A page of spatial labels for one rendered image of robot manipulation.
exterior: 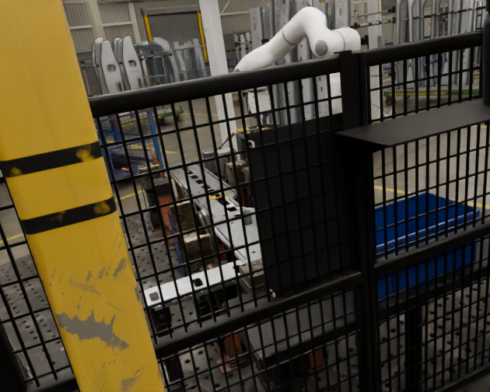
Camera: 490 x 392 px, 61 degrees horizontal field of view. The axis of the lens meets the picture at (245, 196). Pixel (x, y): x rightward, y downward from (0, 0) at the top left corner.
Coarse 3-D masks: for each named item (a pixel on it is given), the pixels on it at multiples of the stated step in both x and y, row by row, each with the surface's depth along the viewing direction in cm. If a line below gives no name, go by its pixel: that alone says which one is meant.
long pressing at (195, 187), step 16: (176, 176) 217; (208, 176) 208; (192, 192) 188; (224, 192) 181; (224, 224) 149; (240, 224) 147; (256, 224) 145; (224, 240) 137; (240, 240) 134; (256, 240) 133; (240, 256) 125; (256, 256) 123
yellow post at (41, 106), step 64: (0, 0) 38; (0, 64) 40; (64, 64) 42; (0, 128) 41; (64, 128) 43; (64, 192) 45; (64, 256) 47; (128, 256) 51; (64, 320) 49; (128, 320) 52; (128, 384) 54
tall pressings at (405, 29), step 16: (400, 0) 792; (416, 0) 792; (432, 0) 773; (448, 0) 759; (464, 0) 734; (400, 16) 804; (432, 16) 780; (448, 16) 762; (464, 16) 740; (400, 32) 827; (416, 32) 806; (432, 32) 788; (448, 32) 768; (464, 32) 746; (400, 64) 844; (432, 64) 807; (448, 64) 785; (464, 64) 760; (400, 80) 853; (432, 80) 812; (464, 80) 768
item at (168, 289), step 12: (228, 264) 121; (240, 264) 120; (192, 276) 117; (204, 276) 116; (216, 276) 115; (228, 276) 115; (156, 288) 114; (168, 288) 113; (180, 288) 112; (216, 288) 111; (156, 300) 108; (180, 300) 108
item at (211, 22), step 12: (204, 0) 485; (216, 0) 490; (204, 12) 492; (216, 12) 492; (204, 24) 499; (216, 24) 495; (216, 36) 498; (216, 48) 501; (216, 60) 504; (216, 72) 511; (228, 72) 519; (216, 96) 526; (228, 96) 524; (228, 108) 527; (228, 144) 540
